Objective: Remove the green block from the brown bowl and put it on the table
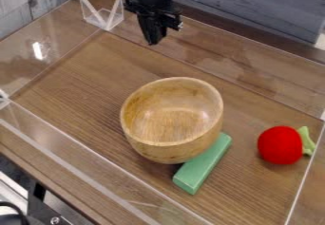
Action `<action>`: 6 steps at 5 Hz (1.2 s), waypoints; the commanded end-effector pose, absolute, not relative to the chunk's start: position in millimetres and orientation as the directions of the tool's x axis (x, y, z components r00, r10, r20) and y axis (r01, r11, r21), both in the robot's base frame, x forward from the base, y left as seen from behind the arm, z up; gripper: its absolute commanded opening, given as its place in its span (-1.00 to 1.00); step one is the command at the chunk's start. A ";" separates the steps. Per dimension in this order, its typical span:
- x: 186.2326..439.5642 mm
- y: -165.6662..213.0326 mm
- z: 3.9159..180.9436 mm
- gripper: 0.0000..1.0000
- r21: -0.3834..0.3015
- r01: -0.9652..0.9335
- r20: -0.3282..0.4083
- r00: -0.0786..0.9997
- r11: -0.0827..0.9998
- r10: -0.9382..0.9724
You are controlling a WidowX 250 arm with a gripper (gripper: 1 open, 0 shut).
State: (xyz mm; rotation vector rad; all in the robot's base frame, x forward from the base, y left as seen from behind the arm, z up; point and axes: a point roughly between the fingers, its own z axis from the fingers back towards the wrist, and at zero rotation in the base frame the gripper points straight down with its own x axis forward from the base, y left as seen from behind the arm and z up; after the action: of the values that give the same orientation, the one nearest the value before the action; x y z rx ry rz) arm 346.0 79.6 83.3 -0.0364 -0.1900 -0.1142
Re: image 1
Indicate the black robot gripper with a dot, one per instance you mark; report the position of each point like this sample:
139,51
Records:
159,15

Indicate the light wooden bowl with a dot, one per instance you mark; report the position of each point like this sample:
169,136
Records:
172,119

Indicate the green rectangular block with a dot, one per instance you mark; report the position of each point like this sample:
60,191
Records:
196,170

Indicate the red plush tomato toy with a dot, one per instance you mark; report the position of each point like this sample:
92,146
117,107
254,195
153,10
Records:
283,145

